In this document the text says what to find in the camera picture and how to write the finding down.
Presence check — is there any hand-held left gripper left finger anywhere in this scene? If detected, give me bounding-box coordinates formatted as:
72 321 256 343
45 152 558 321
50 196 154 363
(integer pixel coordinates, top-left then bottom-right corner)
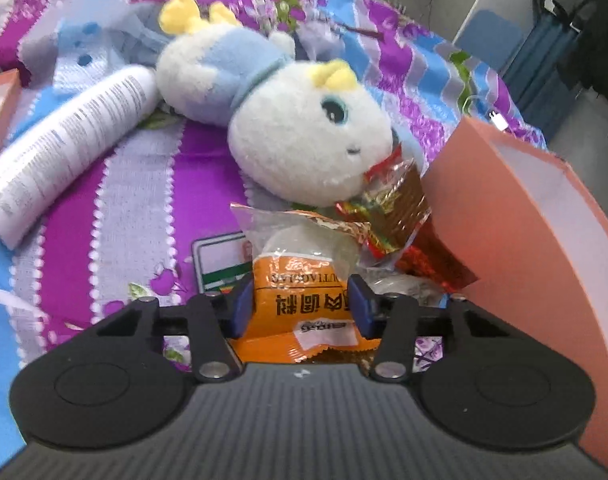
59 276 255 383

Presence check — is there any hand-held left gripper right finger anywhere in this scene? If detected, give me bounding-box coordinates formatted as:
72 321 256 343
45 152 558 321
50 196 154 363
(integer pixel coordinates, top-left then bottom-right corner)
348 274 549 383

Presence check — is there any orange seasoning packet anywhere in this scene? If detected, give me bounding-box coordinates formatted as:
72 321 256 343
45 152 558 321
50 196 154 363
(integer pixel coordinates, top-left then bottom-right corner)
229 203 385 365

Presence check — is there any red foil snack packet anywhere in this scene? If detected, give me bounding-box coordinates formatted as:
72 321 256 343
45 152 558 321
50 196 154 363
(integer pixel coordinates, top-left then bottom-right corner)
394 230 479 293

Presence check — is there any golden red snack packet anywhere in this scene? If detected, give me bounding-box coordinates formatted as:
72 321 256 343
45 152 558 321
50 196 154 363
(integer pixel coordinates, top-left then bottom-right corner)
334 157 432 261

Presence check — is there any pink cardboard box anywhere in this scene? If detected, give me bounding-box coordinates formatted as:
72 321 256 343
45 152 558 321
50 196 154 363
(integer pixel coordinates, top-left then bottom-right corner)
421 116 608 471

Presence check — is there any green and white card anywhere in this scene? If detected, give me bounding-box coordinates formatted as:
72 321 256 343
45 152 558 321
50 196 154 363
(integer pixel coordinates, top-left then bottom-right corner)
191 232 255 293

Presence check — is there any purple floral bedspread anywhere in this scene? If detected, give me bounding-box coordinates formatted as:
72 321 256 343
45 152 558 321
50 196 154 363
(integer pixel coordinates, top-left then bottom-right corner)
0 0 549 376

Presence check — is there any white and blue plush toy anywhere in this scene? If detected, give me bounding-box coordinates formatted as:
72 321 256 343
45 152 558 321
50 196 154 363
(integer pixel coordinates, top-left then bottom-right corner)
156 0 402 208

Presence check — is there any white printed tube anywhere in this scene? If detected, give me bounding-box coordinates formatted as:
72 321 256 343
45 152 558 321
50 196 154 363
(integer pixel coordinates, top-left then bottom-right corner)
0 65 159 251

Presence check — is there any crumpled clear plastic bag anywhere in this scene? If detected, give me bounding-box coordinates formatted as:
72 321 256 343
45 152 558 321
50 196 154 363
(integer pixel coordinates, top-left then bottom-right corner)
294 17 347 61

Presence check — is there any blue hanging garment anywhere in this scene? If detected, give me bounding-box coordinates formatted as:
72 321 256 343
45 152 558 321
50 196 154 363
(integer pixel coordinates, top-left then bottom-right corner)
501 12 582 136

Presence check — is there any light blue plastic bag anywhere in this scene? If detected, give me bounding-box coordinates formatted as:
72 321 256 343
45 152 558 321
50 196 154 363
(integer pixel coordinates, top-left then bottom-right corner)
21 2 169 101

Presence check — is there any black hanging coat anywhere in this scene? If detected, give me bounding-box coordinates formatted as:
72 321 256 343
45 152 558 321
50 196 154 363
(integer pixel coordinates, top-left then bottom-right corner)
558 0 608 106

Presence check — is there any white charger with cable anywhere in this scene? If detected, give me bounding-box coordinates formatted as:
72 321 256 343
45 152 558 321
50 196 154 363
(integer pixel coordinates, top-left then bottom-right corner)
461 95 509 131

